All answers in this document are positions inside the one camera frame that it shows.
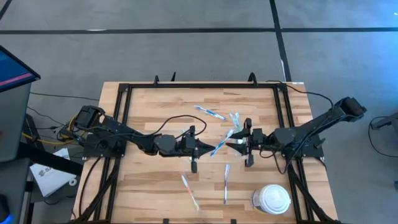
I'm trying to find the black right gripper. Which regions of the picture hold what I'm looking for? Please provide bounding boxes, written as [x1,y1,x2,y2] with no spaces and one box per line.
[224,117,275,167]

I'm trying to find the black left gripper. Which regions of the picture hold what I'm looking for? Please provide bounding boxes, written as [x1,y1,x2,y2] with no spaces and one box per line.
[177,125,216,174]

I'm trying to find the blue toothbrush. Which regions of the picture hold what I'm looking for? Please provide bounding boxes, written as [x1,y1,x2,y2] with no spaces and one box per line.
[210,128,234,157]
[194,105,227,121]

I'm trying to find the orange toothbrush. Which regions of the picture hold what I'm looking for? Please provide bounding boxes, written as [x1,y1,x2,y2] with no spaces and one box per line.
[181,173,201,212]

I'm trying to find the purple toothbrush in clear wrapper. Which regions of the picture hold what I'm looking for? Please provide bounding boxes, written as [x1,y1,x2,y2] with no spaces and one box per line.
[223,164,231,205]

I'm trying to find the white lidded tub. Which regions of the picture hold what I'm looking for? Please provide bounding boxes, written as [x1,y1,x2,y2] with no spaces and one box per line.
[250,184,292,216]

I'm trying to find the grey furniture leg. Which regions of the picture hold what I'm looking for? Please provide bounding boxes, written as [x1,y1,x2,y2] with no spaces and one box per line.
[371,111,398,130]

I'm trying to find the white printed box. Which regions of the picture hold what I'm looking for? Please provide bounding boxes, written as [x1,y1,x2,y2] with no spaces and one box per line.
[29,147,78,198]

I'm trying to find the grey monitor stand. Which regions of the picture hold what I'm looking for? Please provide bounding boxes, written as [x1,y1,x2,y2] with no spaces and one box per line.
[0,82,32,163]

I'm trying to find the large blue screen monitor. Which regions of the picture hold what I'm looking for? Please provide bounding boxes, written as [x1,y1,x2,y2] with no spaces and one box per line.
[0,45,42,93]

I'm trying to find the glowing computer mouse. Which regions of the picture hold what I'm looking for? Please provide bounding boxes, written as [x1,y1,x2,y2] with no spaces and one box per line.
[0,194,16,224]

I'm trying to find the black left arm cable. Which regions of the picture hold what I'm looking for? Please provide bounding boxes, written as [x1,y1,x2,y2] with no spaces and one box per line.
[148,114,208,138]

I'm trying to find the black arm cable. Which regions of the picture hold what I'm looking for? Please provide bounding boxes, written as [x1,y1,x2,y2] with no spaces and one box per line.
[266,79,335,110]
[148,114,208,138]

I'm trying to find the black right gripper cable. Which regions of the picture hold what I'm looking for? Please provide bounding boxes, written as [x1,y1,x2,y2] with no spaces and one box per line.
[259,146,289,175]

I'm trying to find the black aluminium table frame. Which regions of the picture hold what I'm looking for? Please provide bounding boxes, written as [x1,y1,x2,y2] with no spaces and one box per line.
[70,72,343,224]

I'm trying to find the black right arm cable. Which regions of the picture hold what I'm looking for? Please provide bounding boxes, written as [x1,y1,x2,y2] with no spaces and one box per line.
[266,79,335,110]

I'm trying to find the black floor cable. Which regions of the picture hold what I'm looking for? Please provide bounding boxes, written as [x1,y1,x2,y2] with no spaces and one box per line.
[368,115,398,158]
[29,91,101,102]

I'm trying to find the black desk frame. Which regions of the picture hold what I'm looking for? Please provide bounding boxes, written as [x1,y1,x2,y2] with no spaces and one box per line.
[0,141,85,224]

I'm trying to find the yellow cable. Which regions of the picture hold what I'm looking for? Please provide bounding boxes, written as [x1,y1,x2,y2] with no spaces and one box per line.
[21,114,90,146]

